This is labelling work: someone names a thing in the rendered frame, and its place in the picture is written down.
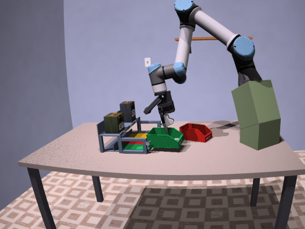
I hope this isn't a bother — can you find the red bin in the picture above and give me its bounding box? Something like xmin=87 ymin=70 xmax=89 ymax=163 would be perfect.
xmin=180 ymin=123 xmax=211 ymax=143

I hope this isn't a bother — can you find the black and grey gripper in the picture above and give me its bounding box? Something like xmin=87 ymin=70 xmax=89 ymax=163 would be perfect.
xmin=154 ymin=91 xmax=175 ymax=133

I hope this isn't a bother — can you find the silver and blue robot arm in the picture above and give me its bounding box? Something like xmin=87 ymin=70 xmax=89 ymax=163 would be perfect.
xmin=148 ymin=0 xmax=262 ymax=94

